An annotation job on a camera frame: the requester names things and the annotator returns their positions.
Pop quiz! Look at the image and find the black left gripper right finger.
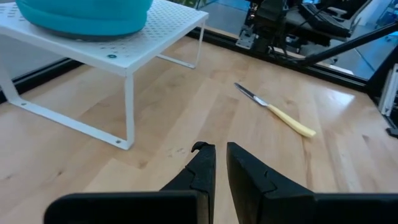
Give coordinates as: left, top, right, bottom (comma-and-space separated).
226, 142, 315, 224

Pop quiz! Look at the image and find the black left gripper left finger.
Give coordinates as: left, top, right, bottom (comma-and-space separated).
160, 141, 216, 224

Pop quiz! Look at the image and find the knife with pale yellow handle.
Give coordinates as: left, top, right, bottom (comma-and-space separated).
233, 82, 317, 139

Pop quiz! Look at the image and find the blue collapsible bowl grey rim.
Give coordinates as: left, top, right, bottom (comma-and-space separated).
14, 0, 154, 41

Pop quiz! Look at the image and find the white perforated metal shelf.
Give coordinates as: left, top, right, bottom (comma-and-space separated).
0, 0, 210, 151

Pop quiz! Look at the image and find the black keyboard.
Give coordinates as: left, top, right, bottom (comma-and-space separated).
298, 1, 354, 39

